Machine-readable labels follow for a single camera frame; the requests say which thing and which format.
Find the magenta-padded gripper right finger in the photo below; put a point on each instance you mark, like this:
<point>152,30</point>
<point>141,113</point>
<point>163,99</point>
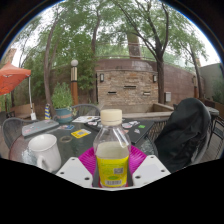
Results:
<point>150,169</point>

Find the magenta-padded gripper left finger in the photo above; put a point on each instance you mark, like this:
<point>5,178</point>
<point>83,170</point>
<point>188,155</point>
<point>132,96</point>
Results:
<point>75,170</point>

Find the clear bottle with yellow label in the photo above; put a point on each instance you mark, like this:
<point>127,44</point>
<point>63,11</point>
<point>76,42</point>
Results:
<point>111,163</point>

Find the white ceramic mug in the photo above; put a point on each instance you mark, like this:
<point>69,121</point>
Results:
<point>43,150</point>

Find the black laptop with stickers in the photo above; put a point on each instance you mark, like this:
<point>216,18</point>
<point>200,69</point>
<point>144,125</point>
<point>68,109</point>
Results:
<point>140,128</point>

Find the black backpack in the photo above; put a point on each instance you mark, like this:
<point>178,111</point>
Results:
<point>183,133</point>

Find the white paper sheet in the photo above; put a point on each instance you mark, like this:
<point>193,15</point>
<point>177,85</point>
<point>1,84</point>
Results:
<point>83,119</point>

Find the blue yellow striped cone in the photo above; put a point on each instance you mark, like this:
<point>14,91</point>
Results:
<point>47,111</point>

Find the green plant in blue pot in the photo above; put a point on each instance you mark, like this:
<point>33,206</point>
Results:
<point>62,96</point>

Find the wooden bench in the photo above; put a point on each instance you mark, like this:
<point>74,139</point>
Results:
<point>21,110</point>

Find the dark forked-trunk tree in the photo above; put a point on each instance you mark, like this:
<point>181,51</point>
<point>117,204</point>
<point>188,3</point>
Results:
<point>160,80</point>

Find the leaning brown-trunk tree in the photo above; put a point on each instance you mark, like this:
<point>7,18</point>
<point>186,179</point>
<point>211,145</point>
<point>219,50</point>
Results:
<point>47,76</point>

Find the thin-trunk tree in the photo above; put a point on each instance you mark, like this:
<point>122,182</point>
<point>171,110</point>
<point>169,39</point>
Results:
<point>196,76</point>

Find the orange patio umbrella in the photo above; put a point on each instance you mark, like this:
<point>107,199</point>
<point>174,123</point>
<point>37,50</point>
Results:
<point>11,76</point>

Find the grey wall utility box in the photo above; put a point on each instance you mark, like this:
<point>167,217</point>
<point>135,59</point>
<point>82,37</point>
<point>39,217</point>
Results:
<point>167,97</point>

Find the brown lamp post, globe light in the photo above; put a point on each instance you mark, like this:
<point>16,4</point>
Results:
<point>74,86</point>

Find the black wall lantern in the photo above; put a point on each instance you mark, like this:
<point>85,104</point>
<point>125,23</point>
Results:
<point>101,77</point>
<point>154,78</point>

